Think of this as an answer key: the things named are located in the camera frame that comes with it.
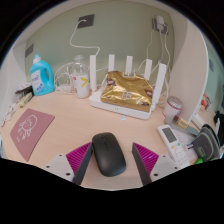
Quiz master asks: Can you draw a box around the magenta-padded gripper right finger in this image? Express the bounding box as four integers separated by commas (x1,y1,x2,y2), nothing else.
131,142,181,186

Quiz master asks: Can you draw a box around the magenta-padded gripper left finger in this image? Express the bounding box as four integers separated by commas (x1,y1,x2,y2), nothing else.
43,141,94,186

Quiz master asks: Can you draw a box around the black computer mouse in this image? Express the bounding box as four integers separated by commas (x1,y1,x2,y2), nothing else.
91,131,128,178

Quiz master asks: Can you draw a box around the pink mouse pad with drawing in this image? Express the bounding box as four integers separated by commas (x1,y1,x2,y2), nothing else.
9,107,56,163

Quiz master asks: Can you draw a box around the white remote control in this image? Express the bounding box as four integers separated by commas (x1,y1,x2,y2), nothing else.
157,123,191,169

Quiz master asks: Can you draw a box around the small green item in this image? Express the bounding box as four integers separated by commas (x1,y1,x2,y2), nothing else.
192,156,205,165

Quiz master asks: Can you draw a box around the white router with antennas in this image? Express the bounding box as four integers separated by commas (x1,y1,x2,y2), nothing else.
88,54,168,121

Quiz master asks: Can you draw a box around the small round tin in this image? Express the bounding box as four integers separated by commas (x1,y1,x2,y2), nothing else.
162,95,184,118

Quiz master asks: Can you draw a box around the black pouch with green trim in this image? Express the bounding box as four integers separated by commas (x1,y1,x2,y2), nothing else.
191,123,223,163

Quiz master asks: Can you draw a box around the gold foil bag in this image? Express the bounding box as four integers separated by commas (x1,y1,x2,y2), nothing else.
100,70,154,108

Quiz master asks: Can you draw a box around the clear plastic bottle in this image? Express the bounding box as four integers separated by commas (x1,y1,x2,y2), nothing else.
68,54,91,100

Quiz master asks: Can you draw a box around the small yellow box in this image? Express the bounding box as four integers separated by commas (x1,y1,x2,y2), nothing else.
18,92,34,109

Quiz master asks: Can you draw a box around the black bag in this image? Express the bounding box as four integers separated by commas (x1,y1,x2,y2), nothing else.
213,110,224,148

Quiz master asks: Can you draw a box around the clear plastic bag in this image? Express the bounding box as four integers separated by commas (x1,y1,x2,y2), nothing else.
0,102,18,128

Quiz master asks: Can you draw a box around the blue detergent bottle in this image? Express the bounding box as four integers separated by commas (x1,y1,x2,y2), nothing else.
29,53,56,97

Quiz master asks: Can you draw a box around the stack of booklets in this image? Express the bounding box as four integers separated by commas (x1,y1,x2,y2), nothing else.
14,83,34,96

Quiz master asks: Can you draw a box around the white charger cable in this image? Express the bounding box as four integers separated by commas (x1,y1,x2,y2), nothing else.
144,29,173,101

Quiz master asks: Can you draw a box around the grey wall socket plate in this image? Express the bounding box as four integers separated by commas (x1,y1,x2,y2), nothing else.
77,13,96,29
24,43,35,59

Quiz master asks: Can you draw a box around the white power cable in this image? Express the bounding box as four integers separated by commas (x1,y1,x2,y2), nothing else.
69,19,101,64

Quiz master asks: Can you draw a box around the white wall charger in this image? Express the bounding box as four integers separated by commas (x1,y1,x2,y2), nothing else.
151,15,170,35

